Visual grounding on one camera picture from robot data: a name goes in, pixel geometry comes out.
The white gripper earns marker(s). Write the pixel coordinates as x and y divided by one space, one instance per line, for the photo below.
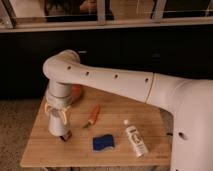
62 107

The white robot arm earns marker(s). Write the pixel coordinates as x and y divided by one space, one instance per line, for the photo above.
190 101

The black eraser block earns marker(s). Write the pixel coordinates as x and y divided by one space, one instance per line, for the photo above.
66 137

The orange wooden bowl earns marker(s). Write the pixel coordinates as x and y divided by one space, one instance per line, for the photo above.
76 92

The orange carrot toy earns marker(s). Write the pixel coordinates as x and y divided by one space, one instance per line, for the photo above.
93 116

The wooden table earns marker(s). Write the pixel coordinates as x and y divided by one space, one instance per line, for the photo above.
98 135

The blue sponge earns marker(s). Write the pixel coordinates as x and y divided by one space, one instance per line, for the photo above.
103 142

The white plastic bottle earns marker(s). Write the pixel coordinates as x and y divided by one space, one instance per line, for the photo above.
135 139

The black cabinet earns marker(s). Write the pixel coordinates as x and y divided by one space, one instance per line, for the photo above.
184 51

